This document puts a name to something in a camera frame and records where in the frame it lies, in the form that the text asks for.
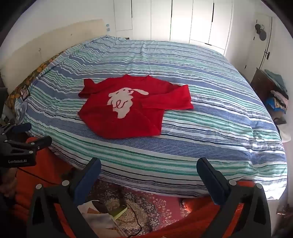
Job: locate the stack of papers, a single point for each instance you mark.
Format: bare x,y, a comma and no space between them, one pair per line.
96,215

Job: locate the person's left hand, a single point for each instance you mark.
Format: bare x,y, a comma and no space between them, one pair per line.
8,183

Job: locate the red sweater with white print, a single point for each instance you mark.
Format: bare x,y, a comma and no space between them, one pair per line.
128,114

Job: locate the white cloth bundle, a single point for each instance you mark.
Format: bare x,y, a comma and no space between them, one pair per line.
283,132

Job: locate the blue green striped blanket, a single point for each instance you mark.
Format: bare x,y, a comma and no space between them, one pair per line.
206,128

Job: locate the pink patterned rug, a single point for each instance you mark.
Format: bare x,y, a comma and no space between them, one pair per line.
151,208

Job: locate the dark wooden cabinet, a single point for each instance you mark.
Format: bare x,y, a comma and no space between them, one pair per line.
259,84

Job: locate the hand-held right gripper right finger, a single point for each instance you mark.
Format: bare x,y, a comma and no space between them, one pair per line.
216,192

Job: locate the orange floral bed sheet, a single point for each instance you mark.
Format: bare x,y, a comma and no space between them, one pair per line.
36,71

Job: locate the blue wall socket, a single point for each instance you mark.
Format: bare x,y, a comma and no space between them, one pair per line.
107,27

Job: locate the black item hanging on door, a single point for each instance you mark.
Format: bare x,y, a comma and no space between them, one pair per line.
261,32

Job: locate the orange garment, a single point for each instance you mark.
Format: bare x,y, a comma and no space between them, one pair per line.
41,164

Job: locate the pile of clothes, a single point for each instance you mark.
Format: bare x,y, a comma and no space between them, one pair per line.
278,96

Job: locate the beige headboard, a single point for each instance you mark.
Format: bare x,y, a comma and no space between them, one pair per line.
45,43

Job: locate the white door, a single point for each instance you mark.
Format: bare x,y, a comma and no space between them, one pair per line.
254,50

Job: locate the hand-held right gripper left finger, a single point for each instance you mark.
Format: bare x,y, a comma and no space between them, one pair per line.
88,180

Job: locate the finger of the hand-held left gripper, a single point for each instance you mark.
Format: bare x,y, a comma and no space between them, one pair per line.
34,143
21,127

